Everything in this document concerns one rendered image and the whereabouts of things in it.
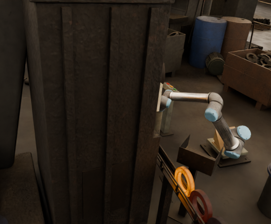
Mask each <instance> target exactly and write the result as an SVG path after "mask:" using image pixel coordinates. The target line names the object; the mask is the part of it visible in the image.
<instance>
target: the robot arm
mask: <svg viewBox="0 0 271 224"><path fill-rule="evenodd" d="M173 100H174V101H186V102H199V103H208V104H209V105H208V107H207V109H206V111H205V114H204V115H205V118H206V119H207V120H209V121H211V122H212V123H213V125H214V127H215V128H216V130H217V132H218V133H219V135H220V137H221V138H222V140H223V142H224V144H223V145H224V147H225V151H224V154H225V155H226V156H228V157H230V158H233V159H238V158H239V156H240V154H241V151H242V149H243V146H244V144H245V141H246V140H248V139H249V138H250V137H251V132H250V130H249V128H248V127H246V126H243V125H242V126H238V127H236V128H233V129H230V128H229V126H228V124H227V123H226V121H225V119H224V117H223V115H222V113H221V109H222V107H223V99H222V98H221V96H220V95H219V94H217V93H215V92H210V93H209V94H204V93H185V92H173V91H172V90H166V91H165V92H164V94H163V95H161V100H160V107H159V112H163V111H164V110H165V108H169V106H170V103H171V101H173Z"/></svg>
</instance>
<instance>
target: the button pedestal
mask: <svg viewBox="0 0 271 224"><path fill-rule="evenodd" d="M169 86H170V85H168V84H165V83H164V84H163V88H164V89H165V90H172V89H173V88H174V87H169ZM171 88H172V89H171ZM172 91H173V92H179V91H178V90H174V89H173V90H172ZM173 104H174V100H173V101H171V103H170V106H169V108H165V110H164V111H163V114H162V120H161V126H160V132H159V133H160V135H161V136H162V137H163V136H169V135H173V133H172V132H171V130H170V129H169V127H170V121H171V115H172V109H173Z"/></svg>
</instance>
